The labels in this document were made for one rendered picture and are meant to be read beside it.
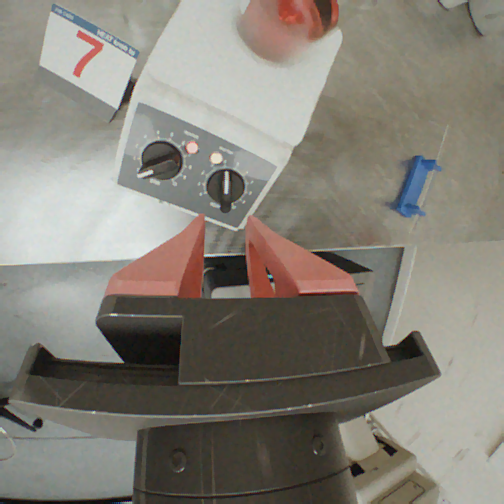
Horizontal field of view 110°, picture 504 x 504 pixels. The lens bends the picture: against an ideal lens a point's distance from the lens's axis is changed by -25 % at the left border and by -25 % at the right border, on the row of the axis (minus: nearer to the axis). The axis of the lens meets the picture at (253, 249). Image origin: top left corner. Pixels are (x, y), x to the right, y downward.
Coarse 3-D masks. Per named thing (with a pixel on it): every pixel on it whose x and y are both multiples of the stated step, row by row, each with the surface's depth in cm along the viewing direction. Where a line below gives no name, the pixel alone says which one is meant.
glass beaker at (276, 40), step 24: (240, 0) 11; (264, 0) 9; (288, 0) 8; (312, 0) 8; (336, 0) 7; (360, 0) 9; (384, 0) 8; (240, 24) 12; (264, 24) 10; (288, 24) 10; (312, 24) 9; (336, 24) 9; (264, 48) 12; (288, 48) 12; (312, 48) 12
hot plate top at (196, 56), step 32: (192, 0) 12; (224, 0) 12; (192, 32) 12; (224, 32) 13; (160, 64) 12; (192, 64) 13; (224, 64) 14; (256, 64) 14; (320, 64) 16; (192, 96) 14; (224, 96) 14; (256, 96) 15; (288, 96) 16; (256, 128) 16; (288, 128) 16
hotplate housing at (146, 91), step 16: (144, 80) 14; (144, 96) 14; (160, 96) 14; (176, 96) 15; (128, 112) 15; (176, 112) 15; (192, 112) 16; (208, 112) 16; (128, 128) 15; (208, 128) 16; (224, 128) 17; (240, 128) 17; (240, 144) 17; (256, 144) 18; (272, 144) 18; (272, 160) 19; (112, 176) 18; (272, 176) 20; (176, 208) 21; (224, 224) 23
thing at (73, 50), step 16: (48, 32) 13; (64, 32) 13; (80, 32) 13; (48, 48) 14; (64, 48) 14; (80, 48) 14; (96, 48) 14; (112, 48) 15; (64, 64) 15; (80, 64) 15; (96, 64) 15; (112, 64) 16; (128, 64) 16; (80, 80) 16; (96, 80) 16; (112, 80) 17; (112, 96) 18
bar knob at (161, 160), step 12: (156, 144) 16; (168, 144) 16; (144, 156) 17; (156, 156) 17; (168, 156) 16; (180, 156) 17; (144, 168) 16; (156, 168) 16; (168, 168) 16; (180, 168) 18
